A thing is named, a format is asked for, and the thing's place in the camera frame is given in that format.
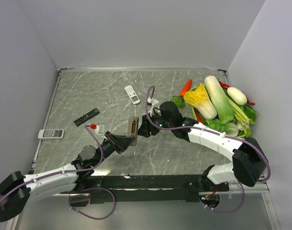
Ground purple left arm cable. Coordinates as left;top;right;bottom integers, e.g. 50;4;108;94
0;124;104;214

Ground white remote with blue button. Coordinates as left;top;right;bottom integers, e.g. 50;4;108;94
126;116;139;146

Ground green napa cabbage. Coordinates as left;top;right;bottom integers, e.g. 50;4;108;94
204;76;235;124

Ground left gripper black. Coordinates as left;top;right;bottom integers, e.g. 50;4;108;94
92;131;135;167

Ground orange carrot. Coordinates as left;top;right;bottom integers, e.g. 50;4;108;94
180;79;192;97

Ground white remote far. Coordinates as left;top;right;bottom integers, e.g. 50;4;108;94
125;85;141;105

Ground red chili pepper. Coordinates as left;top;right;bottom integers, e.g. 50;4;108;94
219;80;256;105

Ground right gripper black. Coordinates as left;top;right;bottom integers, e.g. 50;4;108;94
136;109;174;138

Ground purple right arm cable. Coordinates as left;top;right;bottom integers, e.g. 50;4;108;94
145;85;271;182

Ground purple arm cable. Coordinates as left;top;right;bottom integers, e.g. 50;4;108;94
0;124;104;214
145;85;271;182

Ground green lettuce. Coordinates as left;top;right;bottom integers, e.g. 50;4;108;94
204;119;231;133

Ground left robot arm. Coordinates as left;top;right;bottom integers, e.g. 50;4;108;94
0;132;137;222

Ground white grey remote left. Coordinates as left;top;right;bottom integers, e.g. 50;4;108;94
38;129;65;139

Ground yellow napa cabbage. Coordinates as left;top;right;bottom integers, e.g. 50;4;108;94
184;83;217;120

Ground celery stalks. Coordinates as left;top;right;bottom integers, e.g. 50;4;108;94
228;98;257;125

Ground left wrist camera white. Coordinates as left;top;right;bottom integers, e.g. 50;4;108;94
90;123;106;139

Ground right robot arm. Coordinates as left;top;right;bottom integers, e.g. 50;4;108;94
138;98;269;191

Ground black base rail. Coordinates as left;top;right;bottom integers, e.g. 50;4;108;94
74;174;229;204

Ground bok choy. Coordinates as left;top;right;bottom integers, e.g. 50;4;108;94
222;122;252;138

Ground green plastic tray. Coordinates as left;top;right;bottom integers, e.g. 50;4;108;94
189;86;247;138

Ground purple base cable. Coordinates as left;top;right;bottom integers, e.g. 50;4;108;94
68;188;117;220

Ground red pepper in tray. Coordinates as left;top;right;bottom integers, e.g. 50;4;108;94
194;108;203;124

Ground white eggplant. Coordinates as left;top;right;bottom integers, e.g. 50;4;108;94
227;87;247;105

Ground black remote control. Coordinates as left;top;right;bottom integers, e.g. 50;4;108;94
74;108;100;127

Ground green leaf by carrot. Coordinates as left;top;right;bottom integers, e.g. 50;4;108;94
171;96;185;108

